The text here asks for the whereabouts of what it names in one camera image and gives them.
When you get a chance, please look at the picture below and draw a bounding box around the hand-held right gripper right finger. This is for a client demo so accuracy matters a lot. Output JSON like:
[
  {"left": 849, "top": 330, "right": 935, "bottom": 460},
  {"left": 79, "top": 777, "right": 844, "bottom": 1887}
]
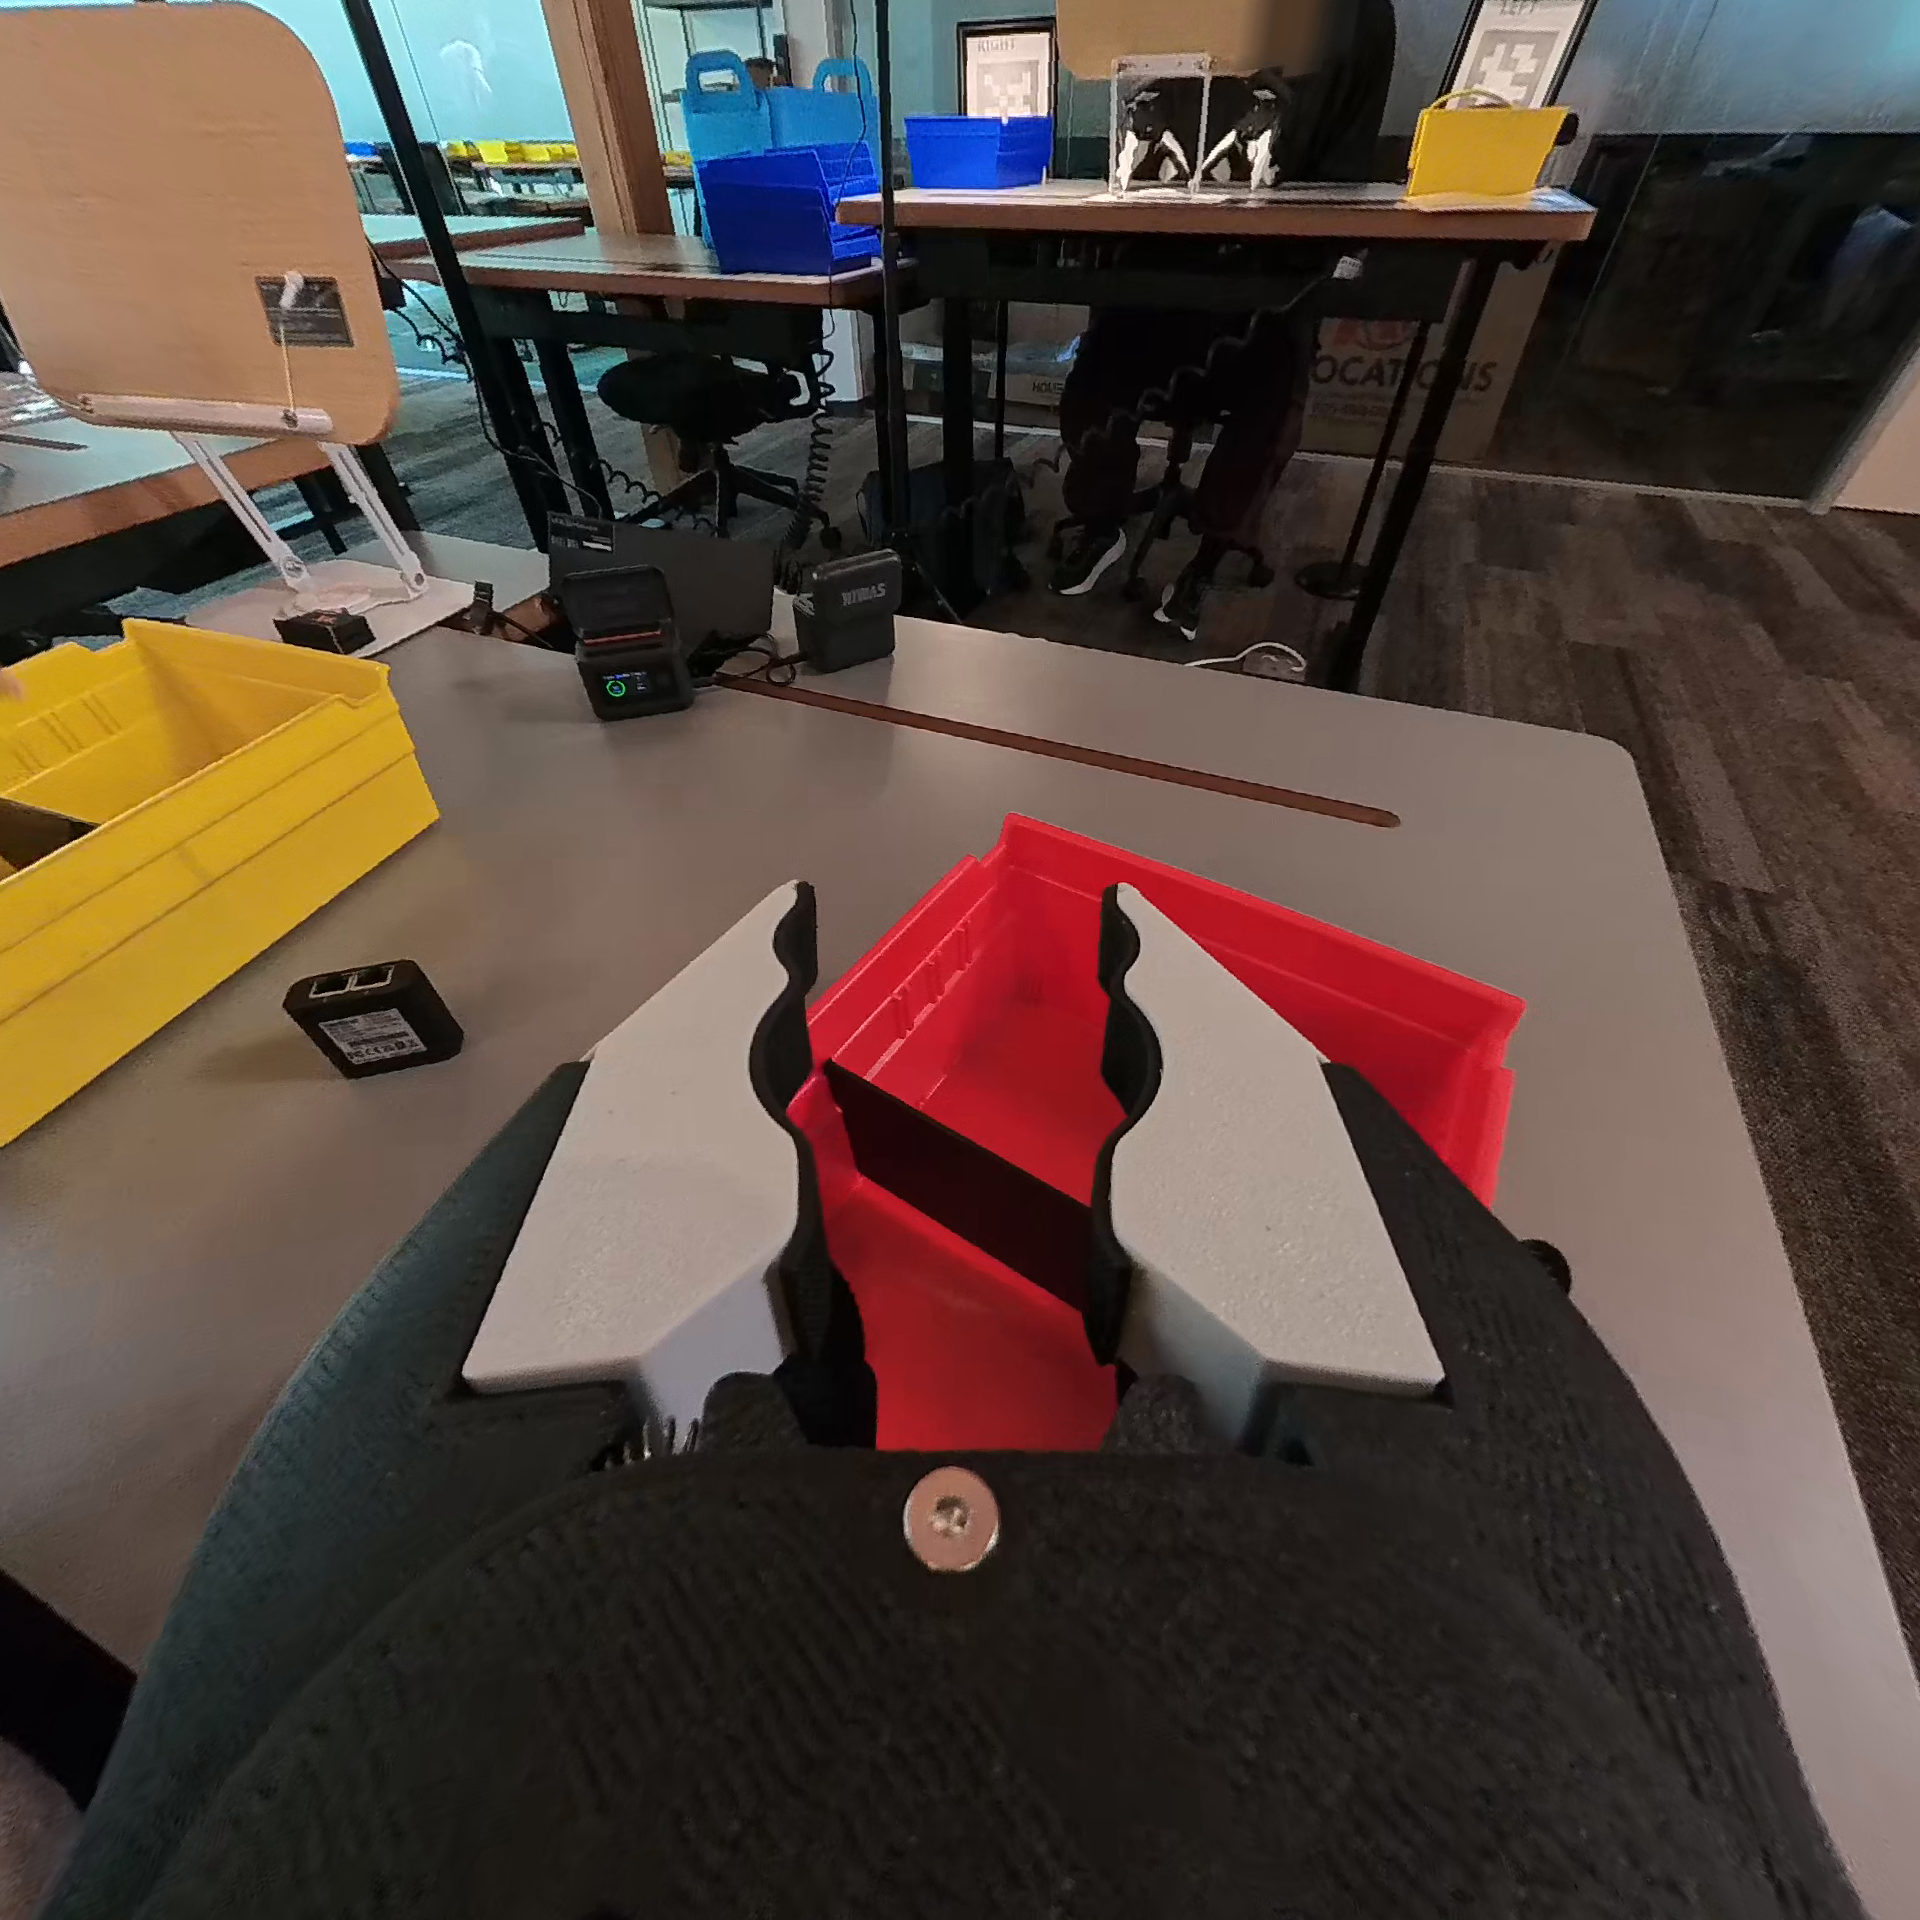
[{"left": 1084, "top": 882, "right": 1449, "bottom": 1456}]

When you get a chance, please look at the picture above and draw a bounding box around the framed tag sign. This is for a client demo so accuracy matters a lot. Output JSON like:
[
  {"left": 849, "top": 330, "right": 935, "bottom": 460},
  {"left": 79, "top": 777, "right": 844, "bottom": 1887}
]
[
  {"left": 1439, "top": 0, "right": 1595, "bottom": 109},
  {"left": 958, "top": 18, "right": 1060, "bottom": 127}
]

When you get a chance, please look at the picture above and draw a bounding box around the clear acrylic display case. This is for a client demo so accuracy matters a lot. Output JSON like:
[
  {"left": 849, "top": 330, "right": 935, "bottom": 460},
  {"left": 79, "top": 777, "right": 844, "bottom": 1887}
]
[{"left": 1107, "top": 56, "right": 1292, "bottom": 200}]

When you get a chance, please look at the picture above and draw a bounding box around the yellow plastic bin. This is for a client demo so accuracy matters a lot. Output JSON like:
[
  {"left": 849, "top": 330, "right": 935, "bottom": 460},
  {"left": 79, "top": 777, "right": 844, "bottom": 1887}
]
[{"left": 0, "top": 618, "right": 442, "bottom": 1149}]

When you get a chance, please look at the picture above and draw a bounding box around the black hard case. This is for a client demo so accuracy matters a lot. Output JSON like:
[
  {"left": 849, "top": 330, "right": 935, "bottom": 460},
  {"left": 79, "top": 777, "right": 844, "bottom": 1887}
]
[{"left": 790, "top": 549, "right": 902, "bottom": 675}]

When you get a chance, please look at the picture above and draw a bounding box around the black thin pole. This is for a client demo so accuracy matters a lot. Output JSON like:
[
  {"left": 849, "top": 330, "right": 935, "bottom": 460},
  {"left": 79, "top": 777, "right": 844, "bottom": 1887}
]
[{"left": 342, "top": 0, "right": 565, "bottom": 561}]

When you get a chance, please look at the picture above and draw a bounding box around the black charger case with display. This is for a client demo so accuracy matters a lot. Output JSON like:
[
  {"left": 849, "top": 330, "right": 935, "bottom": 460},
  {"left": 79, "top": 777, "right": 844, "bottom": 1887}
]
[{"left": 557, "top": 564, "right": 698, "bottom": 722}]

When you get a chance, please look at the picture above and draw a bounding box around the black network adapter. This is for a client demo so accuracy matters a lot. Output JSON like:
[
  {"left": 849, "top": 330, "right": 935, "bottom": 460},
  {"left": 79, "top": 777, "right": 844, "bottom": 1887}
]
[{"left": 283, "top": 961, "right": 465, "bottom": 1081}]

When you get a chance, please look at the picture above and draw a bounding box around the brown wooden desk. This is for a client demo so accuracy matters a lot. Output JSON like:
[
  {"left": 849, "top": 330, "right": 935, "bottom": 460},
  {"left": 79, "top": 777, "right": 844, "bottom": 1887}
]
[
  {"left": 836, "top": 181, "right": 1598, "bottom": 693},
  {"left": 434, "top": 224, "right": 886, "bottom": 529},
  {"left": 0, "top": 428, "right": 338, "bottom": 618}
]

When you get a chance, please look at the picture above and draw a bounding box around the black coiled cable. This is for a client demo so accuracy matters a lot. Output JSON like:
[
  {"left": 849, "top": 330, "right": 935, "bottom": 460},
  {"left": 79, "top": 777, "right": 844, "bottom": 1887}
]
[{"left": 798, "top": 343, "right": 845, "bottom": 553}]

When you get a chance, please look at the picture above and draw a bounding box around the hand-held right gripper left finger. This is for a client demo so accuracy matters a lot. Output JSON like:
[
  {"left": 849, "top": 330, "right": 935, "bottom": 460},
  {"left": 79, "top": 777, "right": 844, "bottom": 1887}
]
[{"left": 460, "top": 880, "right": 881, "bottom": 1449}]

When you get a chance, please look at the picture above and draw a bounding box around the wooden pillar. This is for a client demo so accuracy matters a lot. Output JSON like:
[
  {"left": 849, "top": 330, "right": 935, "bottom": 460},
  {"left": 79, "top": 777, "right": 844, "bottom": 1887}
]
[{"left": 539, "top": 0, "right": 681, "bottom": 237}]

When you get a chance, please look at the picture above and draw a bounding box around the black office chair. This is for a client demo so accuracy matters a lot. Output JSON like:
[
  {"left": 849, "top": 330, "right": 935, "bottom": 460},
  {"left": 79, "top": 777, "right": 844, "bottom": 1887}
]
[{"left": 596, "top": 349, "right": 841, "bottom": 538}]

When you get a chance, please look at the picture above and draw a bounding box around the black bin divider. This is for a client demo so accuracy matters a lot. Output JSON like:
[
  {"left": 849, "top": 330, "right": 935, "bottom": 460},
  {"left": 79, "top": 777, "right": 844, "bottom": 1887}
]
[
  {"left": 0, "top": 797, "right": 100, "bottom": 880},
  {"left": 822, "top": 1064, "right": 1129, "bottom": 1321}
]

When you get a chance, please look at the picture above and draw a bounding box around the blue plastic bin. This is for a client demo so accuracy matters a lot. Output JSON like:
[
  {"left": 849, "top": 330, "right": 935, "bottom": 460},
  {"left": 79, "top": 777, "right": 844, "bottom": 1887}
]
[
  {"left": 695, "top": 146, "right": 886, "bottom": 279},
  {"left": 902, "top": 115, "right": 1055, "bottom": 193}
]

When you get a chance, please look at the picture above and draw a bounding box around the black tripod pole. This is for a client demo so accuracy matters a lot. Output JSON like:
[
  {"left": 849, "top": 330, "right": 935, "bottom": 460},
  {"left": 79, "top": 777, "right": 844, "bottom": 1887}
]
[{"left": 866, "top": 0, "right": 962, "bottom": 624}]

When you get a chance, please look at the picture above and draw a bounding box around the red plastic bin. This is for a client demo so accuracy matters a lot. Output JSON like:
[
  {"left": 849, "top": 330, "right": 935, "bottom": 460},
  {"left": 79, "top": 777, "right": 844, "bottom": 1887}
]
[{"left": 786, "top": 815, "right": 1526, "bottom": 1453}]

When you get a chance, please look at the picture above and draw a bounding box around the small yellow container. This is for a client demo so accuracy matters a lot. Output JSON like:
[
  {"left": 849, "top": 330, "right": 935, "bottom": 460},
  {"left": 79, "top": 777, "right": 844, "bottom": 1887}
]
[{"left": 1407, "top": 89, "right": 1579, "bottom": 202}]

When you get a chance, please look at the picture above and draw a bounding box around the cardboard box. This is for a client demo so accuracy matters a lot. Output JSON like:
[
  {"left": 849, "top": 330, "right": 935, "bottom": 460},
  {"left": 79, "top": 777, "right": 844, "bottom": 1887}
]
[{"left": 1302, "top": 247, "right": 1556, "bottom": 461}]

